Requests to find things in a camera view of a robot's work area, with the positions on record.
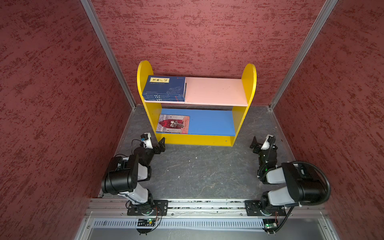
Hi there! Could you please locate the controller circuit board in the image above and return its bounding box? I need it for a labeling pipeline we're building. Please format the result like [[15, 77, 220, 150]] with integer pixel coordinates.
[[137, 219, 157, 228], [263, 219, 279, 231]]

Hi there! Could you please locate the left aluminium corner profile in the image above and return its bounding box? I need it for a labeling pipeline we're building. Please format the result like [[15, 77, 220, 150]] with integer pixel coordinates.
[[81, 0, 137, 110]]

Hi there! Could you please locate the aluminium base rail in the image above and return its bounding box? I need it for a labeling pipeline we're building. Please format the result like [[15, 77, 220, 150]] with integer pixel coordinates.
[[85, 198, 329, 219]]

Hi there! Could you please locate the right aluminium corner profile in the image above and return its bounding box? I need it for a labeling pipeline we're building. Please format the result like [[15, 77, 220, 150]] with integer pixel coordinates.
[[269, 0, 338, 112]]

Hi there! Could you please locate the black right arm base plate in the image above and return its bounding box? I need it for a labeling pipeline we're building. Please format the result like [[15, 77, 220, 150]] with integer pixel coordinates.
[[245, 200, 286, 217]]

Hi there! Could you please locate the red Hamlet picture book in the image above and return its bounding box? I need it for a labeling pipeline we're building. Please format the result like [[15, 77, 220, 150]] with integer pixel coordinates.
[[156, 114, 190, 134]]

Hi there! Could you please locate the right controller circuit board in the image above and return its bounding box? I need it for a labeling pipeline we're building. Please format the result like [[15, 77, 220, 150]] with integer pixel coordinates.
[[263, 219, 279, 231]]

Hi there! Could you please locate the aluminium corner profile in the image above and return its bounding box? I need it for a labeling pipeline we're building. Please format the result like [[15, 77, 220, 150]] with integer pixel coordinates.
[[81, 0, 137, 110], [269, 0, 338, 112]]

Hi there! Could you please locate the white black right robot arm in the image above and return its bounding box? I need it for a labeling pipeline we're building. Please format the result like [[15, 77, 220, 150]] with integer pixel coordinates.
[[250, 135, 331, 211]]

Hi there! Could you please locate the yellow pink blue bookshelf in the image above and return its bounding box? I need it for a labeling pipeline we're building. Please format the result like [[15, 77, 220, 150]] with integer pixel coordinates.
[[141, 64, 257, 147]]

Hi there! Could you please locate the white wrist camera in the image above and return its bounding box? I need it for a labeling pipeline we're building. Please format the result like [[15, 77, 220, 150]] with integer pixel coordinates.
[[141, 133, 153, 149], [261, 135, 276, 150]]

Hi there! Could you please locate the left controller circuit board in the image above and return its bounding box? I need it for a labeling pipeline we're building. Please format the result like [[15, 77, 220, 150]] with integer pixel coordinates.
[[137, 219, 157, 228]]

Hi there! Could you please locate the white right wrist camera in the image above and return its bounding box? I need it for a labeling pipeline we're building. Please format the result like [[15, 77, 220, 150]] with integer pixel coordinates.
[[261, 135, 276, 150]]

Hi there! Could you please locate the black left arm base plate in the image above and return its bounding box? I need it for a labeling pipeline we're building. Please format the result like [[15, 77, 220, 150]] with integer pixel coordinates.
[[126, 200, 169, 217]]

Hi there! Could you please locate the blue book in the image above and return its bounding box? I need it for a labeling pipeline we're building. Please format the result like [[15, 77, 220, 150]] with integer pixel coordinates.
[[143, 76, 187, 102]]

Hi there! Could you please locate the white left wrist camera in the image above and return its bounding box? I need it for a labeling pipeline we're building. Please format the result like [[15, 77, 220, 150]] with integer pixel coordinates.
[[141, 133, 153, 149]]

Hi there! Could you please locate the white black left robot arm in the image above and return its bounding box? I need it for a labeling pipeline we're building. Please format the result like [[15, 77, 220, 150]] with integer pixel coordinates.
[[101, 134, 166, 208]]

